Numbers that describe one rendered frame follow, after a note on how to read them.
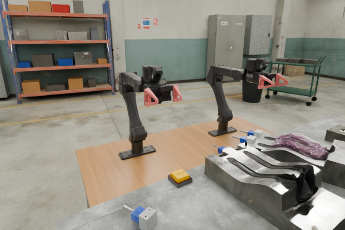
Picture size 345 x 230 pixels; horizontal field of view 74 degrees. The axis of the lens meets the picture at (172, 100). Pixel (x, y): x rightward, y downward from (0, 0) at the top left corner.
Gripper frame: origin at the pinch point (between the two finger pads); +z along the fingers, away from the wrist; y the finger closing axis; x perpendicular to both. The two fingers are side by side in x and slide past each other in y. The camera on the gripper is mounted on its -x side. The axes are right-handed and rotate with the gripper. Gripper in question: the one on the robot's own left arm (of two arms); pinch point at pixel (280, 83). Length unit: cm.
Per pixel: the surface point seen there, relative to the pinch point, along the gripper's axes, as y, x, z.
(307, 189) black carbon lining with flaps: -18.3, 32.1, 31.1
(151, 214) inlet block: -73, 34, 13
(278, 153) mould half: -3.8, 33.1, 7.5
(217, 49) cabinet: 331, 23, -458
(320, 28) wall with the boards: 730, -36, -412
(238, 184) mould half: -38, 33, 16
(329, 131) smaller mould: 47, 34, 3
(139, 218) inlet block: -77, 36, 12
